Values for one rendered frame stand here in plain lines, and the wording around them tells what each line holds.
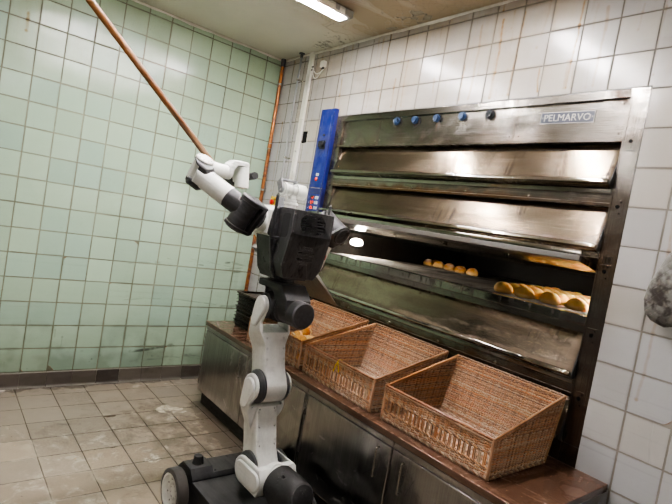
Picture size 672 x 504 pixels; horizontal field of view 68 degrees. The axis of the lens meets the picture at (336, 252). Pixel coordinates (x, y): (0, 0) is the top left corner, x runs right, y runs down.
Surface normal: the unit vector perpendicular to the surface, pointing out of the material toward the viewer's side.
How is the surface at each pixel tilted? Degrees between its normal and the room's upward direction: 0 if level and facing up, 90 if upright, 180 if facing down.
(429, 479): 92
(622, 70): 90
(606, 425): 90
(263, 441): 74
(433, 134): 90
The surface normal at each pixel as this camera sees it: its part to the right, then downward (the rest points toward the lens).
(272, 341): 0.66, -0.13
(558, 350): -0.66, -0.43
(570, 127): -0.77, -0.10
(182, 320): 0.62, 0.15
